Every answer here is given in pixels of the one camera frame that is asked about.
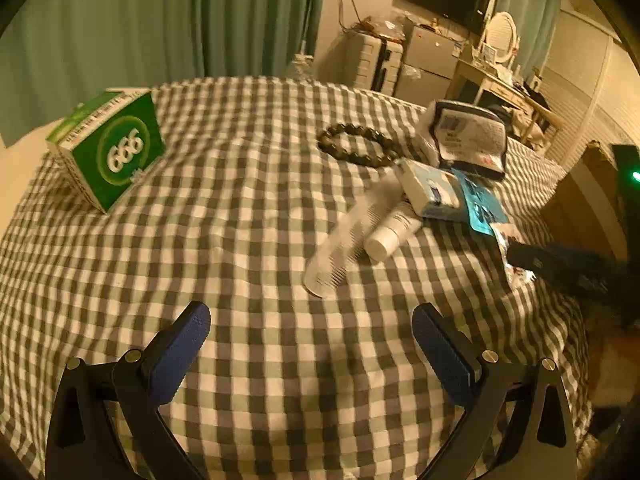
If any small grey refrigerator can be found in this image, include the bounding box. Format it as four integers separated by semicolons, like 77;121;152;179
394;26;458;106

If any green checkered tablecloth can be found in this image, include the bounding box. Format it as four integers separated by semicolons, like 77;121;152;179
1;78;591;479

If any dark wooden bead bracelet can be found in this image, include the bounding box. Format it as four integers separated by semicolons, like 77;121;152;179
316;122;402;169

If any white blue small box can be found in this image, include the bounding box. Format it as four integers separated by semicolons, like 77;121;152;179
397;158;469;224

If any green white medicine box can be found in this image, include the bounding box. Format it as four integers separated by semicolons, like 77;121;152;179
46;88;165;214

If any white vanity desk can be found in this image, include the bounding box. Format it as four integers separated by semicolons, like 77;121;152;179
445;60;565;152

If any blue foil pill blister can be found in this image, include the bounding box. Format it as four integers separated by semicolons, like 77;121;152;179
452;170;509;236

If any round white vanity mirror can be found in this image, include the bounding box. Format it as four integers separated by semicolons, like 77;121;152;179
483;11;518;64

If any white suitcase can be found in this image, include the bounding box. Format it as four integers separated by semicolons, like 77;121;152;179
341;30;404;96

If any brown cardboard box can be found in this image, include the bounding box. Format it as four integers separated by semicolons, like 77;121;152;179
541;141;628;262

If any white tube bottle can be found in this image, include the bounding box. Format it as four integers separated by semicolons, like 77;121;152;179
363;202;423;263

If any green curtain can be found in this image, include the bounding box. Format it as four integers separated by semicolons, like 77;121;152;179
1;0;322;146
495;0;561;77

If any white navy printed pouch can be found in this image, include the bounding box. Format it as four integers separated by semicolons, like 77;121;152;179
414;100;508;182

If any clear plastic comb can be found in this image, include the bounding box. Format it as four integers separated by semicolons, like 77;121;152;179
303;171;402;298

